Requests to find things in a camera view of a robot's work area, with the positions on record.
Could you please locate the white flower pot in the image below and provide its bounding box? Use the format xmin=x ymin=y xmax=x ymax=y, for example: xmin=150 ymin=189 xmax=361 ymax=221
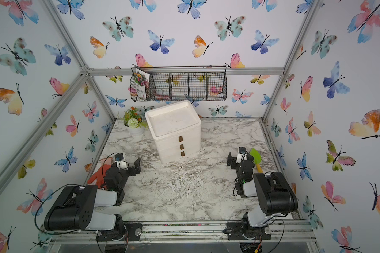
xmin=126 ymin=126 xmax=145 ymax=137

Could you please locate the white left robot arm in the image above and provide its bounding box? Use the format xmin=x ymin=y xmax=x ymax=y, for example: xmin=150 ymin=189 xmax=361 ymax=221
xmin=44 ymin=158 xmax=141 ymax=234

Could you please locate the black wire wall basket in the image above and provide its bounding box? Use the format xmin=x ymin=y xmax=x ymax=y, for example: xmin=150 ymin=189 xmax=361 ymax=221
xmin=128 ymin=65 xmax=228 ymax=102

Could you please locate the white drawer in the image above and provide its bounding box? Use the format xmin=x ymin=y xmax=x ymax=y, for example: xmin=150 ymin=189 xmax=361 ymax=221
xmin=154 ymin=124 xmax=201 ymax=149
xmin=155 ymin=136 xmax=201 ymax=156
xmin=158 ymin=144 xmax=201 ymax=163

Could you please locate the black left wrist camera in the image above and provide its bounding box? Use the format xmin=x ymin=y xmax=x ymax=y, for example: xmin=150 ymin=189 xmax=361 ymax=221
xmin=115 ymin=153 xmax=129 ymax=169

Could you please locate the green toy shovel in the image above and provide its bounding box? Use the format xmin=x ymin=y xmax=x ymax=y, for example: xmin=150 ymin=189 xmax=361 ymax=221
xmin=250 ymin=148 xmax=263 ymax=173

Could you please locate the red rubber glove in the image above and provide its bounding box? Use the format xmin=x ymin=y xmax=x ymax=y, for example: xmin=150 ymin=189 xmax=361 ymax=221
xmin=87 ymin=157 xmax=113 ymax=189

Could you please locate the white drawer cabinet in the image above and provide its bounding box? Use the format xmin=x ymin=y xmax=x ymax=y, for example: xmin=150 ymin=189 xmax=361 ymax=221
xmin=145 ymin=100 xmax=202 ymax=163

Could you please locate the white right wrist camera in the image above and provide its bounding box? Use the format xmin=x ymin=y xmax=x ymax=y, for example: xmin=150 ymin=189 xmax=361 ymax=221
xmin=236 ymin=152 xmax=249 ymax=163

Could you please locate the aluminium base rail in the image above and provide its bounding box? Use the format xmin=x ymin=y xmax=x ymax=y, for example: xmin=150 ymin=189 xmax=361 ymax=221
xmin=52 ymin=220 xmax=317 ymax=245

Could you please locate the white bottom drawer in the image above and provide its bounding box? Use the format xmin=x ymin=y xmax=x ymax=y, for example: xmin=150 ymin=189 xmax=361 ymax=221
xmin=158 ymin=144 xmax=201 ymax=163

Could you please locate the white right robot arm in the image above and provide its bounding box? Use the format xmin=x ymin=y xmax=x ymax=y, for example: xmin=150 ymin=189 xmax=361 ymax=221
xmin=227 ymin=147 xmax=298 ymax=231

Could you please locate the flower seed packet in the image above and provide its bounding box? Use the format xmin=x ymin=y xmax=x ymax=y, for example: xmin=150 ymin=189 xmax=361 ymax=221
xmin=134 ymin=68 xmax=151 ymax=99

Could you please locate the artificial green flower plant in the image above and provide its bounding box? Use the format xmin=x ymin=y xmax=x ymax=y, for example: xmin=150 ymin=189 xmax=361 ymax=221
xmin=122 ymin=106 xmax=148 ymax=129

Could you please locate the white top drawer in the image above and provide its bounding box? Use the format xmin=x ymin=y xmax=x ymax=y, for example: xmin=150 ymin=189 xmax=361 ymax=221
xmin=154 ymin=124 xmax=201 ymax=149

